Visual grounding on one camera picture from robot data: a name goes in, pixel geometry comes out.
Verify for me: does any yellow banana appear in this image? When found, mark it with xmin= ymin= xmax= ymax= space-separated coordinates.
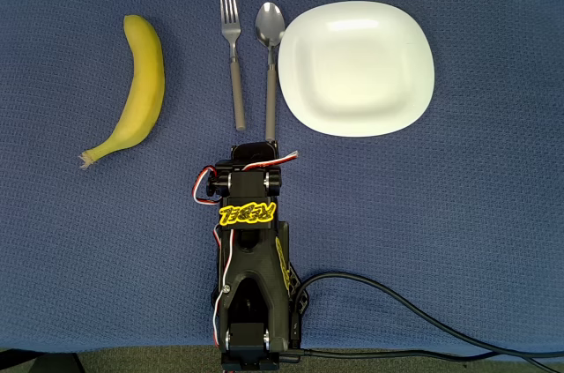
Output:
xmin=78 ymin=14 xmax=167 ymax=171

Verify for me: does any white square plate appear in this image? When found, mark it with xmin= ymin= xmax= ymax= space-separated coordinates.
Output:
xmin=277 ymin=1 xmax=436 ymax=138

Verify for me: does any blue woven table cloth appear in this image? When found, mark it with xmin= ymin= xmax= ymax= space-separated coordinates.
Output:
xmin=0 ymin=0 xmax=564 ymax=356

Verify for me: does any red white gripper wire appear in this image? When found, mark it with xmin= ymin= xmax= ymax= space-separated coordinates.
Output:
xmin=241 ymin=150 xmax=300 ymax=171

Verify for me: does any metal fork grey handle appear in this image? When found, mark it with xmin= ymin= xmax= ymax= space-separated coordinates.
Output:
xmin=219 ymin=0 xmax=247 ymax=131

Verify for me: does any red white forearm wire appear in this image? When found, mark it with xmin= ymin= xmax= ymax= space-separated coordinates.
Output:
xmin=191 ymin=164 xmax=234 ymax=350

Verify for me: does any metal spoon grey handle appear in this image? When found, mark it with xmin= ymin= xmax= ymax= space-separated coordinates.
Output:
xmin=254 ymin=2 xmax=286 ymax=143

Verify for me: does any black arching cable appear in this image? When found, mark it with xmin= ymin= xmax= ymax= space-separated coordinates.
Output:
xmin=288 ymin=271 xmax=554 ymax=373

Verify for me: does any black straight cable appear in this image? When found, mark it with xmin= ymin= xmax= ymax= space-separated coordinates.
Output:
xmin=275 ymin=346 xmax=564 ymax=363

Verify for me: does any black camera stand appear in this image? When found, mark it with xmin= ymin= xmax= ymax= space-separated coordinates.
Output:
xmin=0 ymin=348 xmax=85 ymax=373

